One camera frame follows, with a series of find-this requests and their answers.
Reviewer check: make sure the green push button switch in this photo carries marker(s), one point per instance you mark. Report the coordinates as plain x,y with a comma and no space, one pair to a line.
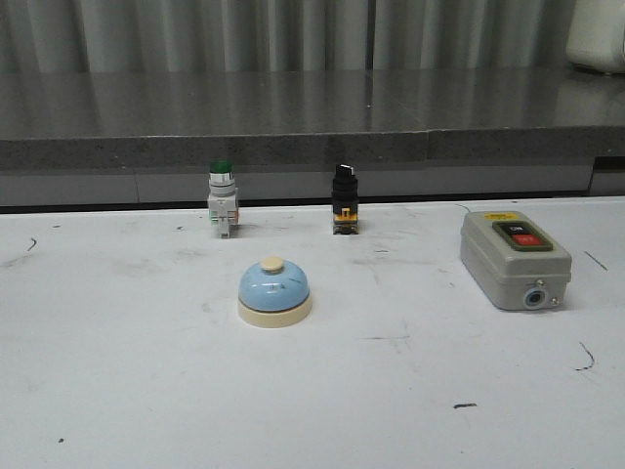
223,198

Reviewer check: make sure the grey on-off switch box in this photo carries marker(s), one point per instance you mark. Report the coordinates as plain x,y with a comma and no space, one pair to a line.
517,265

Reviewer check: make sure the blue cream call bell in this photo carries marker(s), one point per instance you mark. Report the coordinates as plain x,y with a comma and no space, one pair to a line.
274,293

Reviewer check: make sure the black selector switch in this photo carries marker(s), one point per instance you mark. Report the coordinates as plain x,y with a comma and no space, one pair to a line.
344,201

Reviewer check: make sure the grey stone counter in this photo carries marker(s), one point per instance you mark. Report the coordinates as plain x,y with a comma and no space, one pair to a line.
494,116

